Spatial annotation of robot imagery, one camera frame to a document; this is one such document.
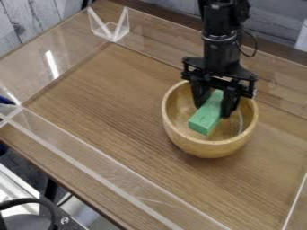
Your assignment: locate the green rectangular block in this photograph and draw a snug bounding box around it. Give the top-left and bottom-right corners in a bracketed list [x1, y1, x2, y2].
[188, 90, 223, 136]

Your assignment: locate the black table leg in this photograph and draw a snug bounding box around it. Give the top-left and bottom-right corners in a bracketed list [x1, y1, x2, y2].
[44, 179, 59, 201]

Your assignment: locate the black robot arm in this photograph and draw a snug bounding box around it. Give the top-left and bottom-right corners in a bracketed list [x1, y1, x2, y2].
[182, 0, 259, 119]

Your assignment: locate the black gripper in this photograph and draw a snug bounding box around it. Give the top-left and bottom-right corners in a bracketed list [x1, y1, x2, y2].
[182, 35, 259, 119]

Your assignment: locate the clear acrylic enclosure wall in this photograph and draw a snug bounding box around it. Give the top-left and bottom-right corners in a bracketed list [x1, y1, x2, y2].
[0, 0, 307, 230]

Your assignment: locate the black metal bracket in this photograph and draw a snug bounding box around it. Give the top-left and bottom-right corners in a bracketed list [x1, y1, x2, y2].
[39, 198, 88, 230]

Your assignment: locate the light brown wooden bowl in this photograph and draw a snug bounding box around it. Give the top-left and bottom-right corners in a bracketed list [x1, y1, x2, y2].
[160, 81, 259, 158]

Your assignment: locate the black cable loop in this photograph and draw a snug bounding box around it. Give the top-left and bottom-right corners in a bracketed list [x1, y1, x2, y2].
[0, 197, 57, 230]

